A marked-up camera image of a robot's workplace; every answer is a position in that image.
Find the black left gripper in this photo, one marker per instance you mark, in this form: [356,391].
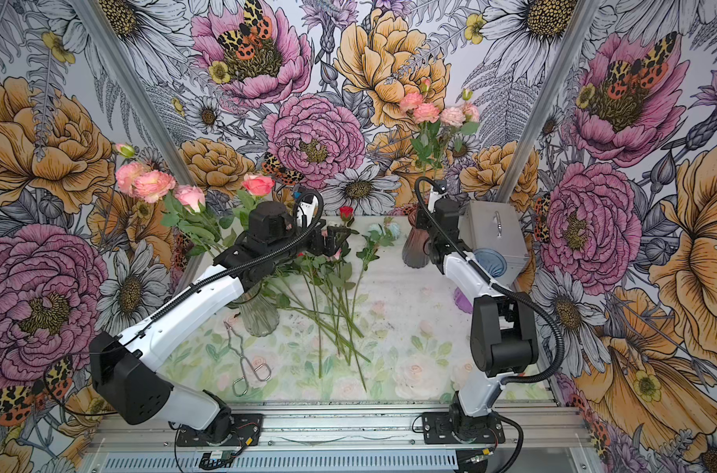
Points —
[330,249]

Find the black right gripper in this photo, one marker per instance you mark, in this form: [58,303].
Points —
[421,213]

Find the blue purple glass vase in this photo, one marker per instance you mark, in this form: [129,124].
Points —
[493,263]

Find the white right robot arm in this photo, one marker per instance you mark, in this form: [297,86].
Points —
[503,336]

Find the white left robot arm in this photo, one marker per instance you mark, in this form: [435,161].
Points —
[125,367]

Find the dark pink glass vase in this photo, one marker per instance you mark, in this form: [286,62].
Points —
[414,253]

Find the clear glass vase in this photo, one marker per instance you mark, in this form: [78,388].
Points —
[260,317]

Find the grey metal box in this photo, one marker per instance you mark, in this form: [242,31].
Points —
[495,225]

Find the pink flower stems on table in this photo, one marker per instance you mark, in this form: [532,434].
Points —
[327,292]

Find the floral table mat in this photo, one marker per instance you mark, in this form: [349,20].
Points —
[401,338]

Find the metal scissors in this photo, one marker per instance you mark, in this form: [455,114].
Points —
[260,373]

